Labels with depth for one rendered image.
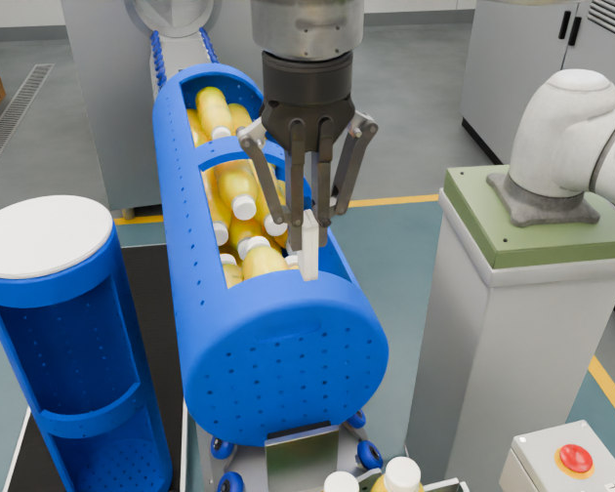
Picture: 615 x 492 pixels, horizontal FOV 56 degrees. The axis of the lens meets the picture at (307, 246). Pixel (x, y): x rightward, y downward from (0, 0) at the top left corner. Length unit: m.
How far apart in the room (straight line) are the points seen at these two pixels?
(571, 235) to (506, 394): 0.44
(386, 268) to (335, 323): 2.01
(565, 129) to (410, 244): 1.84
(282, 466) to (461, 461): 0.89
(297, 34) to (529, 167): 0.83
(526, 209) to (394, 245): 1.70
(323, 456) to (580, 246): 0.66
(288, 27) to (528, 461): 0.56
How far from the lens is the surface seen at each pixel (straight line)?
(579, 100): 1.16
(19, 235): 1.29
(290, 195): 0.55
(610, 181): 1.16
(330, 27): 0.46
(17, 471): 2.03
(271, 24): 0.46
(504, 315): 1.29
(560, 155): 1.18
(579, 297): 1.34
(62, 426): 1.48
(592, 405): 2.40
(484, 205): 1.27
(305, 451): 0.83
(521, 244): 1.19
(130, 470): 1.91
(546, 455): 0.78
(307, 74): 0.47
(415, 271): 2.75
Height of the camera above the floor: 1.71
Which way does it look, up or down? 37 degrees down
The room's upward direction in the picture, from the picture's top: straight up
